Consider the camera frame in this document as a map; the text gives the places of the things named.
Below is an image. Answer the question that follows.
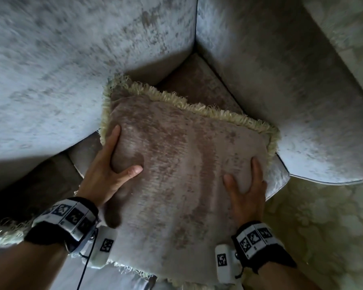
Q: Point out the person's right hand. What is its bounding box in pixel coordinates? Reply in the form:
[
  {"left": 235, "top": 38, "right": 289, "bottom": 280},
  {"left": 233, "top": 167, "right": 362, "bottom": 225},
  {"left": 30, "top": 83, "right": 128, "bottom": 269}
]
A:
[{"left": 223, "top": 157, "right": 268, "bottom": 227}]

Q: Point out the person's left hand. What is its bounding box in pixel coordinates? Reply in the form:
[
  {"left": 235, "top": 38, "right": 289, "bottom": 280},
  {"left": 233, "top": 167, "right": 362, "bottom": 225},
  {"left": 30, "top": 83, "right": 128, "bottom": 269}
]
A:
[{"left": 75, "top": 124, "right": 143, "bottom": 209}]

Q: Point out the beige fringed throw cushion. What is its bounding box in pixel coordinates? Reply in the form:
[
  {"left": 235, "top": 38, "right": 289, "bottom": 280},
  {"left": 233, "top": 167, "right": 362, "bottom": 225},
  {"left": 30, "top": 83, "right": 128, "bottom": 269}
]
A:
[{"left": 99, "top": 75, "right": 281, "bottom": 289}]

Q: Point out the person's right forearm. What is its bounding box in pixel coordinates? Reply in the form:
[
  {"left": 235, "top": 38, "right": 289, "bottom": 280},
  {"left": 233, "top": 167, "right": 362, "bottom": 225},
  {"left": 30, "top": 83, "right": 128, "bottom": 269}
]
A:
[{"left": 244, "top": 259, "right": 321, "bottom": 290}]

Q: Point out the person's left forearm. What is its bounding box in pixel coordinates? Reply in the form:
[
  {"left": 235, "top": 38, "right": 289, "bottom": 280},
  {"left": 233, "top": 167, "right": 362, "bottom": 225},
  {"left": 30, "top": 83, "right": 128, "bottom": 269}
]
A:
[{"left": 0, "top": 240, "right": 69, "bottom": 290}]

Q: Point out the black marker wrist band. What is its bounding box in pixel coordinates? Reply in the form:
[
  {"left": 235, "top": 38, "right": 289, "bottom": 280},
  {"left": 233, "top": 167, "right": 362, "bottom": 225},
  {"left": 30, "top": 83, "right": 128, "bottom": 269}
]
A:
[
  {"left": 24, "top": 197, "right": 101, "bottom": 255},
  {"left": 231, "top": 220, "right": 297, "bottom": 274}
]

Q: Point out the dark brown fringed cushion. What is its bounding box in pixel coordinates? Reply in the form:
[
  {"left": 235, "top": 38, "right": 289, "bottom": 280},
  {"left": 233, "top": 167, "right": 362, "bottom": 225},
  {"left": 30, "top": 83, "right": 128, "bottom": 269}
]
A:
[{"left": 0, "top": 151, "right": 83, "bottom": 249}]

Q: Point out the grey velvet sofa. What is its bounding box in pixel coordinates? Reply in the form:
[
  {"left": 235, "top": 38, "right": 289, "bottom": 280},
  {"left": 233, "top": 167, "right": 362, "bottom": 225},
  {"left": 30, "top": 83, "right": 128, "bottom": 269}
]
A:
[{"left": 0, "top": 0, "right": 363, "bottom": 290}]

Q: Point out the pale floral patterned rug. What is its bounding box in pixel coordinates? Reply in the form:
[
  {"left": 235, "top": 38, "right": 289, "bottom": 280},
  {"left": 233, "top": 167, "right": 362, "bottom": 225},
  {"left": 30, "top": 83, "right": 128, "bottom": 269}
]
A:
[{"left": 243, "top": 0, "right": 363, "bottom": 290}]

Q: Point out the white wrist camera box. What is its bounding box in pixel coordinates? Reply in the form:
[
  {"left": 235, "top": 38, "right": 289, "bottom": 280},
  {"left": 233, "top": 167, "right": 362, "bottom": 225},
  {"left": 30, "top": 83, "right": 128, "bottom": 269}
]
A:
[
  {"left": 215, "top": 244, "right": 245, "bottom": 285},
  {"left": 81, "top": 226, "right": 118, "bottom": 270}
]

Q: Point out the thin black cable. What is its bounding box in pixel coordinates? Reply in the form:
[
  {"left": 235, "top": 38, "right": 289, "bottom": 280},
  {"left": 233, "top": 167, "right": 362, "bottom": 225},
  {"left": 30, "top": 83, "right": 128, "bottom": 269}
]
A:
[{"left": 76, "top": 229, "right": 98, "bottom": 290}]

